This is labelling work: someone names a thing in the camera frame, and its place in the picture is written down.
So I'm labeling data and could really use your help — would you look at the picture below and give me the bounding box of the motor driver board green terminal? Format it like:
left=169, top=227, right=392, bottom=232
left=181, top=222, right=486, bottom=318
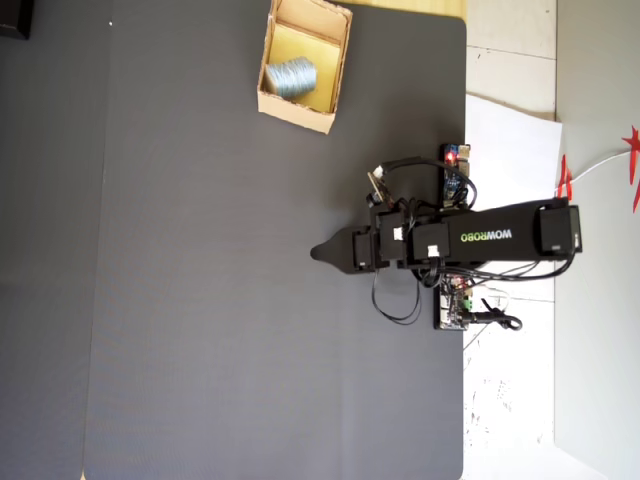
left=432, top=273, right=476, bottom=331

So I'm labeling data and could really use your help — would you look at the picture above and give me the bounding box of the grey panel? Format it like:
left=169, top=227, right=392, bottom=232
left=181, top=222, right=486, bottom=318
left=551, top=0, right=640, bottom=480

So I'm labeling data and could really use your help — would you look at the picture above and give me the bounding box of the black power plug cable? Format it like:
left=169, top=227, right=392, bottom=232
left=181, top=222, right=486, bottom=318
left=467, top=308, right=524, bottom=332

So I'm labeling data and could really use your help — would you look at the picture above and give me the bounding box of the white usb cable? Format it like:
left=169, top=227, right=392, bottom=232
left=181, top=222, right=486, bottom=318
left=474, top=282, right=512, bottom=309

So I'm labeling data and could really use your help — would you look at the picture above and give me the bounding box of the white paper sheet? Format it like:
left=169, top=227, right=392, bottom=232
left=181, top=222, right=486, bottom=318
left=463, top=93, right=564, bottom=302

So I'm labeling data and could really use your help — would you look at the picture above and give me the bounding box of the light blue yarn-wrapped block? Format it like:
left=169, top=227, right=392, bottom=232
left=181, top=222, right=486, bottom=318
left=263, top=56, right=319, bottom=99

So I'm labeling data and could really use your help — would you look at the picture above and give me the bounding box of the black box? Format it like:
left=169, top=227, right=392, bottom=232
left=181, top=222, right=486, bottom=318
left=0, top=0, right=34, bottom=42

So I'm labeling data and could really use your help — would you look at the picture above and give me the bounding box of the red paper cutout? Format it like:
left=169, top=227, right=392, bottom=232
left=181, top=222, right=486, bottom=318
left=619, top=124, right=640, bottom=214
left=553, top=153, right=576, bottom=202

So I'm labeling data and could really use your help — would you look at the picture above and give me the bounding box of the brown cardboard box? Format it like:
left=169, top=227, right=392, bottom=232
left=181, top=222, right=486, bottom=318
left=256, top=0, right=354, bottom=136

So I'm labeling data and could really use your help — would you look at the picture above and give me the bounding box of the narrow dark grey mat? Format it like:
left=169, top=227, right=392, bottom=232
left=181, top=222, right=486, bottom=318
left=0, top=0, right=114, bottom=480

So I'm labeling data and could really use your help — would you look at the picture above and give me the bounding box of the camera circuit board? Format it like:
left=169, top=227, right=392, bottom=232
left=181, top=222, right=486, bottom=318
left=366, top=169, right=396, bottom=208

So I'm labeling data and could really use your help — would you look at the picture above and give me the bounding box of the large dark grey mat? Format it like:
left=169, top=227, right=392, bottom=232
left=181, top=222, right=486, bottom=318
left=82, top=0, right=469, bottom=480

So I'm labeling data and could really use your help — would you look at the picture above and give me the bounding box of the thin white cable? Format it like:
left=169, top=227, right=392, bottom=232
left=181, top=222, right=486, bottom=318
left=569, top=151, right=634, bottom=184

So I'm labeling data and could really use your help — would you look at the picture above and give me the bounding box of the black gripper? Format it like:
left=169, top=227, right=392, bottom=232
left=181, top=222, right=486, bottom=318
left=309, top=203, right=414, bottom=275

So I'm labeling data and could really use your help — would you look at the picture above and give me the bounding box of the black camera cable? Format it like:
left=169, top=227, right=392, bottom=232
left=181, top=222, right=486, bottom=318
left=377, top=156, right=451, bottom=177

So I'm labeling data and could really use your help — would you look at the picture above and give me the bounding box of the thick black curved cable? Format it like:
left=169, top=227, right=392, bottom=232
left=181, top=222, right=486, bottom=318
left=442, top=172, right=480, bottom=210

